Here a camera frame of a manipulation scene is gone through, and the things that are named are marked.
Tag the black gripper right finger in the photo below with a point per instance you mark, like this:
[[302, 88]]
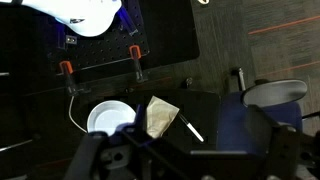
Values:
[[286, 153]]

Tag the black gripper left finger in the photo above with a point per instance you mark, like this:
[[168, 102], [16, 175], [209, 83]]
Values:
[[90, 156]]

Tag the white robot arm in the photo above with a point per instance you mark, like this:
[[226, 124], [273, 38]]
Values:
[[83, 16]]

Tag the white round plate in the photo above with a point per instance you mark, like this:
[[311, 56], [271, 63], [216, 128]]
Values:
[[110, 116]]

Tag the navy blue office chair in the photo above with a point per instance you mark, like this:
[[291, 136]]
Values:
[[233, 126]]

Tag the grey chair armrest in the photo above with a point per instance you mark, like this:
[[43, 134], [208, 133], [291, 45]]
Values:
[[276, 91]]

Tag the long crumpled brown paper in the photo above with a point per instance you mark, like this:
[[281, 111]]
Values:
[[160, 115]]

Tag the black and white marker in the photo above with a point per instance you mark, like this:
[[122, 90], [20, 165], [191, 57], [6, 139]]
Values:
[[191, 129]]

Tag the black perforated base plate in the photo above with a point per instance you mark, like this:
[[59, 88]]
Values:
[[100, 50]]

